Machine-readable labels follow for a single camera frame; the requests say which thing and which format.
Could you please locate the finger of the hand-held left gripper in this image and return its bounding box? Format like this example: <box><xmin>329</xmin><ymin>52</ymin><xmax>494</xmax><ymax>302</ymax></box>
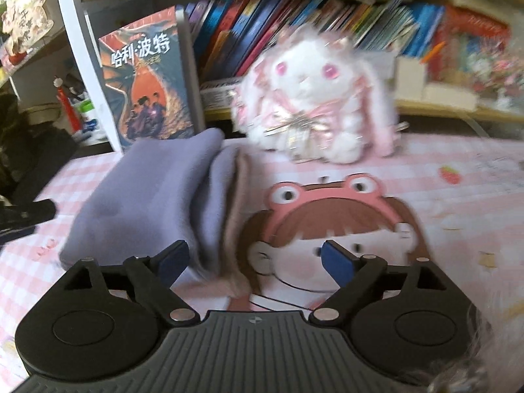
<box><xmin>0</xmin><ymin>198</ymin><xmax>57</xmax><ymax>247</ymax></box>

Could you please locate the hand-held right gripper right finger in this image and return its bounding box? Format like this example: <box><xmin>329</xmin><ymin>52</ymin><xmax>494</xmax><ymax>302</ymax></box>
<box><xmin>313</xmin><ymin>239</ymin><xmax>449</xmax><ymax>323</ymax></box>

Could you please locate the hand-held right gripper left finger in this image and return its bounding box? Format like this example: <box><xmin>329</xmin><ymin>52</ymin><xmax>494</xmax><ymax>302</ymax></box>
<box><xmin>61</xmin><ymin>239</ymin><xmax>197</xmax><ymax>324</ymax></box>

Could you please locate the purple and mauve sweater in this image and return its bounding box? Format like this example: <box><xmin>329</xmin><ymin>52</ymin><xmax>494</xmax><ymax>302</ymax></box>
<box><xmin>58</xmin><ymin>128</ymin><xmax>250</xmax><ymax>279</ymax></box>

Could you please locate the black bag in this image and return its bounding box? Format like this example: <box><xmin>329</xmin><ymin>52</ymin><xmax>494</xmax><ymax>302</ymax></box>
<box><xmin>16</xmin><ymin>129</ymin><xmax>80</xmax><ymax>203</ymax></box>

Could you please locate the white jar with green lid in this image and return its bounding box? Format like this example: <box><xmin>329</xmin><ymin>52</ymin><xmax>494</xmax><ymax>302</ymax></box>
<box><xmin>74</xmin><ymin>98</ymin><xmax>108</xmax><ymax>142</ymax></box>

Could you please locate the upright illustrated book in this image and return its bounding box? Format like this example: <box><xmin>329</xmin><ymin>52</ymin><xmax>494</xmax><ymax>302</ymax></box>
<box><xmin>98</xmin><ymin>6</ymin><xmax>205</xmax><ymax>152</ymax></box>

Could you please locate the white pink plush bunny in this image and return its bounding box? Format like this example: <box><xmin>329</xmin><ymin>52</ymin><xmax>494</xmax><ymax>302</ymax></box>
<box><xmin>231</xmin><ymin>27</ymin><xmax>400</xmax><ymax>164</ymax></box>

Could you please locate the decorative shell sign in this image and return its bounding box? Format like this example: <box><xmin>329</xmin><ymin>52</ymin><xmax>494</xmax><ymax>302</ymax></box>
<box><xmin>0</xmin><ymin>0</ymin><xmax>54</xmax><ymax>64</ymax></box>

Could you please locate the tall white cardboard box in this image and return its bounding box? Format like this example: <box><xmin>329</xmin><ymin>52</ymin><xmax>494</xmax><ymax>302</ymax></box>
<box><xmin>395</xmin><ymin>55</ymin><xmax>428</xmax><ymax>101</ymax></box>

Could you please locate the low white cardboard box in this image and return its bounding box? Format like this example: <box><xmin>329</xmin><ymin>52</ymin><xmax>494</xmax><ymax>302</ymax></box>
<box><xmin>423</xmin><ymin>82</ymin><xmax>477</xmax><ymax>109</ymax></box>

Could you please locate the row of colourful books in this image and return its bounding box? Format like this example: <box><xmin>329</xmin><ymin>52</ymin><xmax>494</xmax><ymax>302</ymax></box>
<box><xmin>182</xmin><ymin>0</ymin><xmax>445</xmax><ymax>83</ymax></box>

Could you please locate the glittery flower bouquet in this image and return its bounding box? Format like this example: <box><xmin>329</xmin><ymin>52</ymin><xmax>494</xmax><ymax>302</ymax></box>
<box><xmin>471</xmin><ymin>45</ymin><xmax>524</xmax><ymax>103</ymax></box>

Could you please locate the red orange boxed book set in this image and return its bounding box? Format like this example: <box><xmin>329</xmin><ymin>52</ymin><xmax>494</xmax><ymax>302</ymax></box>
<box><xmin>434</xmin><ymin>6</ymin><xmax>512</xmax><ymax>91</ymax></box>

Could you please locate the white cable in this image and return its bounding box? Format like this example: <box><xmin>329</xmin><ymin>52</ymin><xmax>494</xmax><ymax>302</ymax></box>
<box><xmin>464</xmin><ymin>112</ymin><xmax>492</xmax><ymax>140</ymax></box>

